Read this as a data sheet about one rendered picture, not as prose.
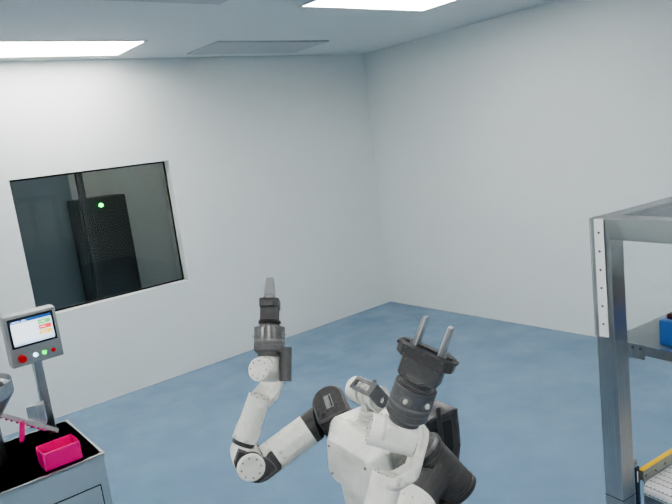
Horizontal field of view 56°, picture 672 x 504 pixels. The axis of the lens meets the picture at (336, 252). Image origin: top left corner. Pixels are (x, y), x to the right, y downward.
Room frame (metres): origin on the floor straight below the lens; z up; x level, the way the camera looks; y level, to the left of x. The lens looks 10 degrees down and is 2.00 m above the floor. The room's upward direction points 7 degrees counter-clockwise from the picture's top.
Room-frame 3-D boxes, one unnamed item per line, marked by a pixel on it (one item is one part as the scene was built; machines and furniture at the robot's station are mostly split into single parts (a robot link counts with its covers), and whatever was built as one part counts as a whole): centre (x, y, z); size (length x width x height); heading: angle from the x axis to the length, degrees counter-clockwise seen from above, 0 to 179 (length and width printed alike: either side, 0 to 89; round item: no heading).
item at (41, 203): (5.57, 2.01, 1.43); 1.38 x 0.01 x 1.16; 128
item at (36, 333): (2.93, 1.47, 1.07); 0.23 x 0.10 x 0.62; 128
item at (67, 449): (2.62, 1.31, 0.80); 0.16 x 0.12 x 0.09; 128
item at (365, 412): (1.54, -0.03, 1.34); 0.10 x 0.07 x 0.09; 32
